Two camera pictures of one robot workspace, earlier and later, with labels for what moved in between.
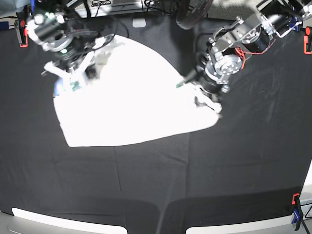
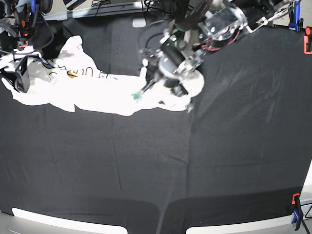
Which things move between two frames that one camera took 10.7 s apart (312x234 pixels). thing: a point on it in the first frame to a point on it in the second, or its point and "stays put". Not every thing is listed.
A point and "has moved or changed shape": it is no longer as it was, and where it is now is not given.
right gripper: x=207 y=89 to x=167 y=61
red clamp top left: x=20 y=26 stays put
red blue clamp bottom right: x=298 y=210 stays put
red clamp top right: x=305 y=38 stays put
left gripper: x=78 y=67 to x=20 y=78
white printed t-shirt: x=136 y=95 has moved or changed shape
